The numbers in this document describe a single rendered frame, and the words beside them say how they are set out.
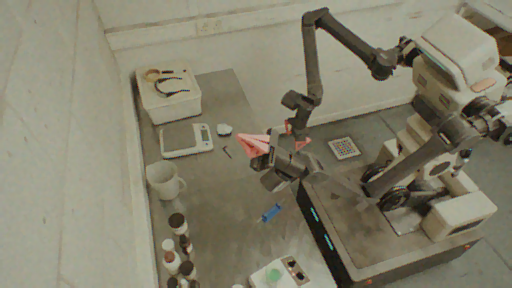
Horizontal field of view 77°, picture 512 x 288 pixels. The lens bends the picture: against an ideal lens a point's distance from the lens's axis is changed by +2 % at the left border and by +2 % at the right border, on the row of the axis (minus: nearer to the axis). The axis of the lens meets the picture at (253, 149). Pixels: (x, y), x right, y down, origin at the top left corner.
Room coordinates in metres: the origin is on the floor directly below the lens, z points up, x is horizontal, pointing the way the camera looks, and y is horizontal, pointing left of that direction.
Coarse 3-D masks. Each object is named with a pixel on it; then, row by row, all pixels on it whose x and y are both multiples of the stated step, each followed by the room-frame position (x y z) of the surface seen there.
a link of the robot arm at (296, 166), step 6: (294, 156) 0.51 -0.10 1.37; (294, 162) 0.50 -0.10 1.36; (300, 162) 0.51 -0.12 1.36; (288, 168) 0.49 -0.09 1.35; (294, 168) 0.49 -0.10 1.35; (300, 168) 0.49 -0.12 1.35; (282, 174) 0.50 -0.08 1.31; (288, 174) 0.51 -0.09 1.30; (294, 174) 0.49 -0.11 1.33; (300, 174) 0.49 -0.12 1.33; (288, 180) 0.49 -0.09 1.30
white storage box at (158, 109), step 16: (176, 64) 1.61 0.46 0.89; (144, 80) 1.46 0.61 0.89; (176, 80) 1.46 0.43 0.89; (192, 80) 1.46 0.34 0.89; (144, 96) 1.32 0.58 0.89; (176, 96) 1.32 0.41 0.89; (192, 96) 1.32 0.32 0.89; (160, 112) 1.26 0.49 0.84; (176, 112) 1.29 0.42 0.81; (192, 112) 1.32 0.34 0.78
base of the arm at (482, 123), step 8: (472, 120) 0.74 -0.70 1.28; (480, 120) 0.73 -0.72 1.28; (488, 120) 0.72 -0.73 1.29; (504, 120) 0.71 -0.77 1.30; (480, 128) 0.71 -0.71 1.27; (488, 128) 0.71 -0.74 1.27; (496, 128) 0.71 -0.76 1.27; (504, 128) 0.70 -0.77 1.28; (488, 136) 0.71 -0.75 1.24; (496, 136) 0.71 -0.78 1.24
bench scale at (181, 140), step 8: (168, 128) 1.18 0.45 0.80; (176, 128) 1.18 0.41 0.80; (184, 128) 1.18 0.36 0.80; (192, 128) 1.18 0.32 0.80; (200, 128) 1.20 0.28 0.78; (208, 128) 1.21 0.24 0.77; (160, 136) 1.13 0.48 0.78; (168, 136) 1.12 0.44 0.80; (176, 136) 1.12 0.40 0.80; (184, 136) 1.12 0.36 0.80; (192, 136) 1.12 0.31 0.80; (200, 136) 1.14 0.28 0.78; (208, 136) 1.14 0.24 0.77; (160, 144) 1.08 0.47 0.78; (168, 144) 1.07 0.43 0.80; (176, 144) 1.07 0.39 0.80; (184, 144) 1.07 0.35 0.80; (192, 144) 1.07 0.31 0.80; (200, 144) 1.08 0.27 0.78; (208, 144) 1.09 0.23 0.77; (168, 152) 1.02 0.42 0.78; (176, 152) 1.02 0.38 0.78; (184, 152) 1.03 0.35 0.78; (192, 152) 1.04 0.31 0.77
